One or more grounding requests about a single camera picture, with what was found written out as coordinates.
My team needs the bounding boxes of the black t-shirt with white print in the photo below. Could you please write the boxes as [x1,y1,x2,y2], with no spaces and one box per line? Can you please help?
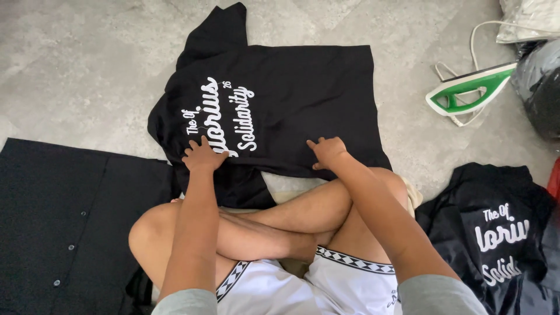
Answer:
[147,2,393,210]

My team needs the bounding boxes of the white shorts with patterned trim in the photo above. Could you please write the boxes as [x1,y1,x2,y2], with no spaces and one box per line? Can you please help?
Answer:
[216,246,404,315]

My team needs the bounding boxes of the crumpled black printed t-shirt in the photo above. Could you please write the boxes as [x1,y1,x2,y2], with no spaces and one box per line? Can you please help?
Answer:
[415,162,560,315]

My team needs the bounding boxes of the green and white clothes iron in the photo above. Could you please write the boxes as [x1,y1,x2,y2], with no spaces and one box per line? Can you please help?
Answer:
[425,62,518,117]

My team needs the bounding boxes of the black buttoned shirt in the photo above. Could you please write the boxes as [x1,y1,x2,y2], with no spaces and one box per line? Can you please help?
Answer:
[0,138,182,315]

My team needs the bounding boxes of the person's left leg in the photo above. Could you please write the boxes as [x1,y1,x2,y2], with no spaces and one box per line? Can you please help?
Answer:
[128,201,334,290]

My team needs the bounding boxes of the red item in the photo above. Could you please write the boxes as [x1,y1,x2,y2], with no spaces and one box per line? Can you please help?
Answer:
[547,157,560,202]

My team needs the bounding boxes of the person's left hand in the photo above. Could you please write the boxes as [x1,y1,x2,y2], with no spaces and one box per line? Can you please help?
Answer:
[181,136,231,173]

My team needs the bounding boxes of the black bundle in clear plastic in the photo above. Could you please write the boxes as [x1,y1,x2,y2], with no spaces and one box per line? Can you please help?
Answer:
[510,38,560,141]

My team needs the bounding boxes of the person's leg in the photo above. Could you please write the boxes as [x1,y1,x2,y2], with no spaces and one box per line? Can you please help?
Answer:
[128,201,334,290]
[170,167,410,266]

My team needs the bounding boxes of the white iron cable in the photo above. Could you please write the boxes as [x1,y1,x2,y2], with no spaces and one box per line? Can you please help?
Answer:
[434,20,560,128]

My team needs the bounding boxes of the clear plastic bag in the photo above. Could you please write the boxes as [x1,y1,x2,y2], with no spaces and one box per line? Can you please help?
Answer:
[496,0,560,44]

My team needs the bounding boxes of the person's right leg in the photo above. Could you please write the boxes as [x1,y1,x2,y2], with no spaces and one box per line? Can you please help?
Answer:
[170,167,410,266]

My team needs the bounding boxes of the person's right hand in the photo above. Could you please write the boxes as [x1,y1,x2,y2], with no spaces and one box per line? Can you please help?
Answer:
[306,136,350,171]

